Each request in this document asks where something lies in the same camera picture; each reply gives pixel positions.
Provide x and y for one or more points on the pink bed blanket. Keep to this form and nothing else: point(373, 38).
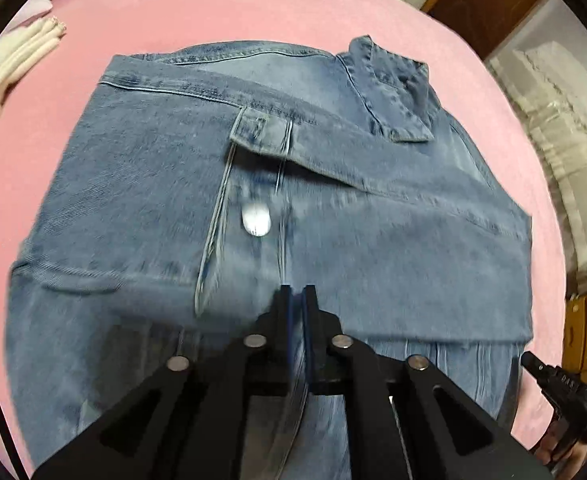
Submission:
point(223, 10)

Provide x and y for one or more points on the blue denim jacket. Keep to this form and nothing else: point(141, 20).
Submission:
point(148, 185)

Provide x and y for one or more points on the brown wooden door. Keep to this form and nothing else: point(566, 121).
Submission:
point(483, 5)

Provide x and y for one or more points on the white plastic-wrapped bundle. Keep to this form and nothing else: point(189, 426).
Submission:
point(563, 150)

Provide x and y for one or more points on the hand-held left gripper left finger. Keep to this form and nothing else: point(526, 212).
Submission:
point(281, 320)

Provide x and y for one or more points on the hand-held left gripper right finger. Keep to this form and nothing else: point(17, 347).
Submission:
point(316, 325)

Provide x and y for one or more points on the person's right hand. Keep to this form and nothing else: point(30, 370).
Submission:
point(576, 452)

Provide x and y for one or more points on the white folded cloth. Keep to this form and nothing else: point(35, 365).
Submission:
point(8, 70)

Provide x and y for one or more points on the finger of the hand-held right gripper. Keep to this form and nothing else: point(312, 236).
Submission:
point(538, 370)

